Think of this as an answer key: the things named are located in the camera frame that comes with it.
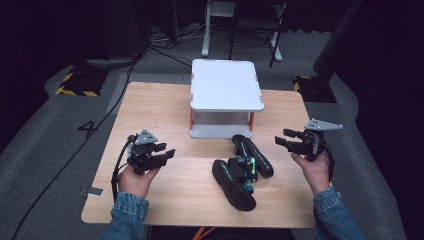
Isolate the yellow-black striped stand base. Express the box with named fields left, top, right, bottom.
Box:
left=54, top=67, right=110, bottom=98
left=292, top=75, right=338, bottom=104

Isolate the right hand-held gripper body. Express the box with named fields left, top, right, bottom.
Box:
left=289, top=118, right=344, bottom=163

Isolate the orange strap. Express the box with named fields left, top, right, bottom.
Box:
left=192, top=226, right=218, bottom=240

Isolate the white two-tier shoe rack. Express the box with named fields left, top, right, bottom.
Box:
left=188, top=58, right=265, bottom=140

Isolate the black sandal with teal straps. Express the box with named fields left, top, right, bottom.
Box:
left=231, top=134, right=275, bottom=179
left=211, top=158, right=258, bottom=213

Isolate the person's right hand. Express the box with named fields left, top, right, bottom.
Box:
left=291, top=152, right=333, bottom=196

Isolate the left hand-held gripper black cable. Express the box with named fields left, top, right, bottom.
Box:
left=110, top=134, right=138, bottom=203

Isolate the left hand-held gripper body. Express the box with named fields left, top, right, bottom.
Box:
left=127, top=129, right=160, bottom=176

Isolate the black slanted pole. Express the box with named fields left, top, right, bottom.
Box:
left=312, top=0, right=365, bottom=75

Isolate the white metal stand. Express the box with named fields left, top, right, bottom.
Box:
left=201, top=0, right=284, bottom=63

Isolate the long black floor cable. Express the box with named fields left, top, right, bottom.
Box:
left=11, top=49, right=148, bottom=240

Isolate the black metal frame stand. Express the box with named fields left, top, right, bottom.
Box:
left=228, top=0, right=290, bottom=69

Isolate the hand-held gripper black cable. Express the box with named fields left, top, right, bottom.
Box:
left=110, top=134, right=138, bottom=203
left=316, top=137, right=336, bottom=183

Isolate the person's left hand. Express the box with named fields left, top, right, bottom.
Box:
left=117, top=163, right=162, bottom=200

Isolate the grey tape piece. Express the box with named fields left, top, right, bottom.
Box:
left=79, top=186, right=105, bottom=198

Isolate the right hand-held gripper black cable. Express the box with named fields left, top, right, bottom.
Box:
left=316, top=137, right=336, bottom=183

